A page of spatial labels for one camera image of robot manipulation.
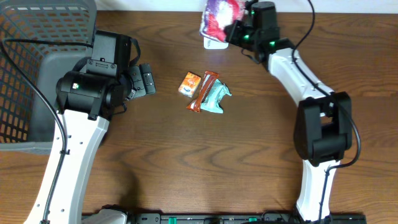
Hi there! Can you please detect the purple pink pad package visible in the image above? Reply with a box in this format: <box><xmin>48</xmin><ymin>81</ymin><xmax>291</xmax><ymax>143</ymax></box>
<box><xmin>199</xmin><ymin>0</ymin><xmax>245</xmax><ymax>42</ymax></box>

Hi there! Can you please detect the small orange packet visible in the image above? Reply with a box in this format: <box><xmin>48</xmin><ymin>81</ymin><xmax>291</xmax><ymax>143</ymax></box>
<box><xmin>178</xmin><ymin>72</ymin><xmax>201</xmax><ymax>98</ymax></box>

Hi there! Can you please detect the red orange snack bar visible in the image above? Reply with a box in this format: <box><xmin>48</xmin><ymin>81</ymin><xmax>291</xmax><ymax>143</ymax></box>
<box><xmin>187</xmin><ymin>71</ymin><xmax>219</xmax><ymax>113</ymax></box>

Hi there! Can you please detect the teal snack wrapper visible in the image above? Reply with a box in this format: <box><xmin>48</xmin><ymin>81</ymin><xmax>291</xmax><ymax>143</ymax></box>
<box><xmin>201</xmin><ymin>79</ymin><xmax>232</xmax><ymax>114</ymax></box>

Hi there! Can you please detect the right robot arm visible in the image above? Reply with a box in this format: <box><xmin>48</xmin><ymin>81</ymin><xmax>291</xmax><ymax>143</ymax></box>
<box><xmin>224</xmin><ymin>1</ymin><xmax>352</xmax><ymax>223</ymax></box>

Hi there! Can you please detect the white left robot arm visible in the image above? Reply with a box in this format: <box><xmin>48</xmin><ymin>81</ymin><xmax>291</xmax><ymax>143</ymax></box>
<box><xmin>26</xmin><ymin>63</ymin><xmax>155</xmax><ymax>223</ymax></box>

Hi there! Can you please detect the white barcode scanner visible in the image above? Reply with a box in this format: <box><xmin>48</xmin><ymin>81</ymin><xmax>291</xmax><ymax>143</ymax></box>
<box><xmin>203</xmin><ymin>37</ymin><xmax>229</xmax><ymax>50</ymax></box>

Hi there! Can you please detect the grey plastic mesh basket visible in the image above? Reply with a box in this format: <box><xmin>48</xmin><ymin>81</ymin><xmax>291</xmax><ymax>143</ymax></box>
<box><xmin>1</xmin><ymin>0</ymin><xmax>97</xmax><ymax>154</ymax></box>

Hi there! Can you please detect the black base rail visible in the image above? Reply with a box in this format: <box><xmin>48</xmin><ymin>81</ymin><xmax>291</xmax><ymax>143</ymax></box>
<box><xmin>128</xmin><ymin>212</ymin><xmax>367</xmax><ymax>224</ymax></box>

